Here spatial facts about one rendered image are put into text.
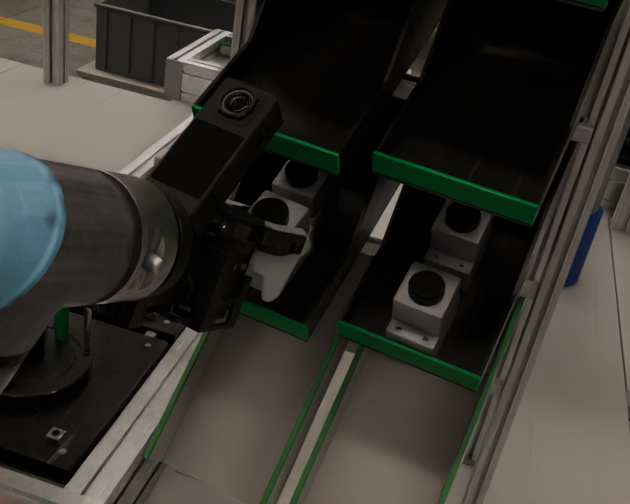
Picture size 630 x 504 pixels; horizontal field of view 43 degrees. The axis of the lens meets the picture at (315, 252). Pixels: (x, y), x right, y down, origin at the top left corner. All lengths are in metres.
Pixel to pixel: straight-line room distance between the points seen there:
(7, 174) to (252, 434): 0.52
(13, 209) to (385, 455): 0.55
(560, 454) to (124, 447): 0.60
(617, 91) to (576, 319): 0.85
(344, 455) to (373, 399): 0.06
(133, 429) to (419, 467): 0.33
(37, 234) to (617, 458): 1.00
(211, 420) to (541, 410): 0.58
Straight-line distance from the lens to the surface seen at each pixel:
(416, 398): 0.83
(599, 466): 1.22
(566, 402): 1.30
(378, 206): 0.77
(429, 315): 0.67
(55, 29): 2.10
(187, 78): 2.08
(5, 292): 0.37
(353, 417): 0.84
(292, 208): 0.66
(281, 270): 0.62
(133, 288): 0.46
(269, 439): 0.83
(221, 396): 0.85
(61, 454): 0.90
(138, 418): 0.96
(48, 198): 0.38
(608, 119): 0.72
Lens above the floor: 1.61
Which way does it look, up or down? 30 degrees down
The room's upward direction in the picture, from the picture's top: 10 degrees clockwise
